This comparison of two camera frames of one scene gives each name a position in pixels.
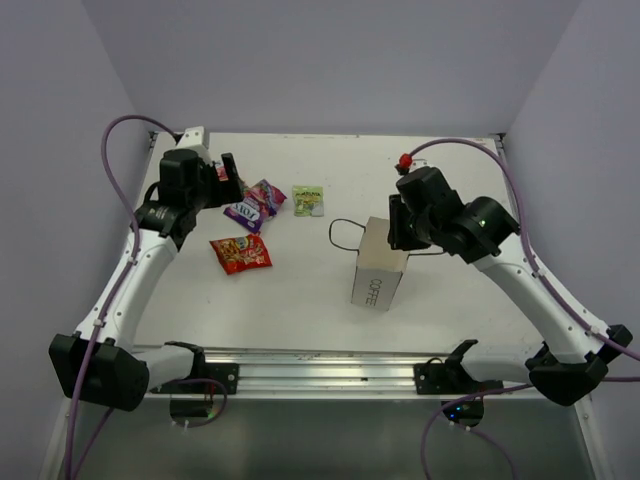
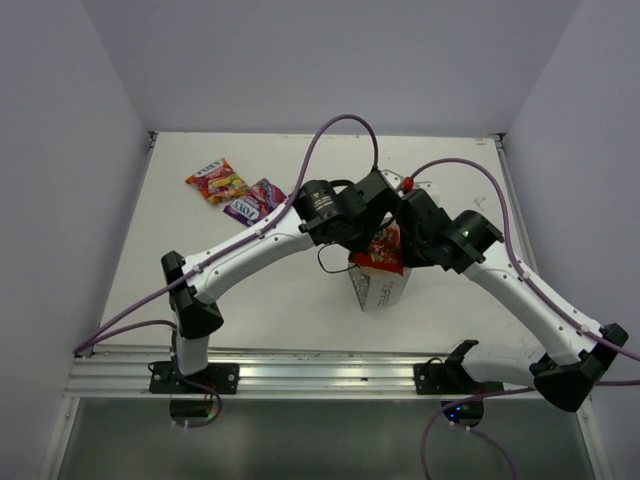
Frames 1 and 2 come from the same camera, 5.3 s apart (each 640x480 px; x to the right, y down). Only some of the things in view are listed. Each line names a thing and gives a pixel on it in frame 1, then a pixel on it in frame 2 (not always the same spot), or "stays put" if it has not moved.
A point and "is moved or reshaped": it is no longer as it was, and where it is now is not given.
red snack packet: [242, 253] is moved or reshaped
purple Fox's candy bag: [259, 202] stays put
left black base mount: [224, 373] stays put
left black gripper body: [210, 192] → [359, 240]
